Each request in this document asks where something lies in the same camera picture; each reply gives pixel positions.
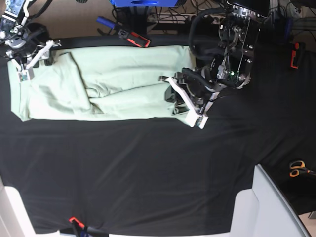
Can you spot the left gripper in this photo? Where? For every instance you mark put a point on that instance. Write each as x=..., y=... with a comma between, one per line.
x=194, y=94

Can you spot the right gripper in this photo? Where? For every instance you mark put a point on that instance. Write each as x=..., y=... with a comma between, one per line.
x=24, y=55

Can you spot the light green T-shirt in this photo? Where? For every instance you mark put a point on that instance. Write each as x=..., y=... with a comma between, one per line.
x=100, y=84

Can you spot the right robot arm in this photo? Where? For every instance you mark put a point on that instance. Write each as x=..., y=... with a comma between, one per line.
x=14, y=22

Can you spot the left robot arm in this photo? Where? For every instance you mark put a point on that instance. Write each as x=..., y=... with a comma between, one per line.
x=231, y=61

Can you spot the black round stool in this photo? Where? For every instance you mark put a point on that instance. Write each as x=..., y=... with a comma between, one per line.
x=38, y=32

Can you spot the black table cloth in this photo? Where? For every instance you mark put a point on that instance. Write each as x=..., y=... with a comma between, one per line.
x=159, y=177

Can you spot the white power strip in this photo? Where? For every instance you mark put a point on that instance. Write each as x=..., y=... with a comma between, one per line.
x=167, y=18

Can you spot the blue red clamp left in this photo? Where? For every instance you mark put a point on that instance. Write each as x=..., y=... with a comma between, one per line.
x=123, y=33

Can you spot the blue red clamp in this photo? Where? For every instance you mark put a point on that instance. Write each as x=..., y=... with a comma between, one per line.
x=297, y=49
x=81, y=230
x=123, y=33

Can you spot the blue red clamp right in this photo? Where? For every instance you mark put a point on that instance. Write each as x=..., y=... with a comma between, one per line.
x=297, y=49

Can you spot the blue box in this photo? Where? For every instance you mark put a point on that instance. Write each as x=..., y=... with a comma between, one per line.
x=149, y=3

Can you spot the white bin left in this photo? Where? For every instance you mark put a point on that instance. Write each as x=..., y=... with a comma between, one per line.
x=14, y=220

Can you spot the blue red clamp bottom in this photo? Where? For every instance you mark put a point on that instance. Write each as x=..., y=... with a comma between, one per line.
x=81, y=230

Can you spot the orange handled scissors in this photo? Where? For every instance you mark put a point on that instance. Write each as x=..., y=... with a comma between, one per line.
x=298, y=167

